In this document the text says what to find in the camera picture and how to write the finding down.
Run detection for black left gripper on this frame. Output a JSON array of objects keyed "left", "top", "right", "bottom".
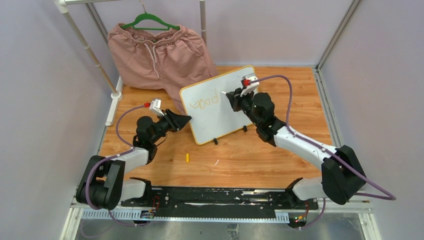
[{"left": 150, "top": 109, "right": 191, "bottom": 144}]

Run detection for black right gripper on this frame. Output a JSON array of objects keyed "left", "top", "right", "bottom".
[{"left": 227, "top": 86, "right": 262, "bottom": 128}]

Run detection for yellow-framed whiteboard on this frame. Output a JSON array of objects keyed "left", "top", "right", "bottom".
[{"left": 179, "top": 65, "right": 256, "bottom": 145}]

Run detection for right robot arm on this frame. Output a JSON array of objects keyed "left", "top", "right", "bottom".
[{"left": 225, "top": 88, "right": 366, "bottom": 209}]

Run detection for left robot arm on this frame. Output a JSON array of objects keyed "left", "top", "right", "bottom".
[{"left": 75, "top": 109, "right": 192, "bottom": 211}]

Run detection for pink shorts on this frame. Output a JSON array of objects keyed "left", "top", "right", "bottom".
[{"left": 107, "top": 23, "right": 219, "bottom": 114}]

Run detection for green clothes hanger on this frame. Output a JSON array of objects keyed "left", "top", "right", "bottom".
[{"left": 120, "top": 1, "right": 181, "bottom": 31}]

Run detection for white clothes rack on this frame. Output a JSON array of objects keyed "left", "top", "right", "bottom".
[{"left": 53, "top": 0, "right": 207, "bottom": 127}]

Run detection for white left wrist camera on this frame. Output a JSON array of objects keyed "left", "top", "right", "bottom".
[{"left": 149, "top": 98, "right": 165, "bottom": 117}]

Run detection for aluminium frame post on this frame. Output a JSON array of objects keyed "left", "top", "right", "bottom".
[{"left": 313, "top": 0, "right": 363, "bottom": 147}]

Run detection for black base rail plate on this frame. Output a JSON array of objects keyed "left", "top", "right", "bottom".
[{"left": 120, "top": 186, "right": 319, "bottom": 223}]

